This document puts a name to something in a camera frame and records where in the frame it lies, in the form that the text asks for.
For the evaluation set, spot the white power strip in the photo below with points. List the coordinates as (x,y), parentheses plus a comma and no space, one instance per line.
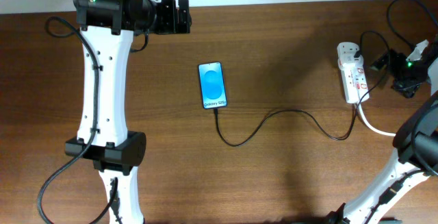
(353,80)

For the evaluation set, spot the blue Galaxy smartphone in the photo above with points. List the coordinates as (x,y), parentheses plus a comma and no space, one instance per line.
(213,91)

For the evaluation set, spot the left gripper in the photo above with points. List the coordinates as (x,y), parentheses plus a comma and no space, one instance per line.
(169,25)

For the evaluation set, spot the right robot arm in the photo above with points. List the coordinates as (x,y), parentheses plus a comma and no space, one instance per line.
(414,157)

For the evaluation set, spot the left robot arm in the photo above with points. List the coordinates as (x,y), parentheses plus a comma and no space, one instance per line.
(107,29)

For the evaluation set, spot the white USB charger plug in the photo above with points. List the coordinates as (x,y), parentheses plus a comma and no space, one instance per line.
(349,61)

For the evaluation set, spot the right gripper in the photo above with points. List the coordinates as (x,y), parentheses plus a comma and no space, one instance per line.
(393,60)

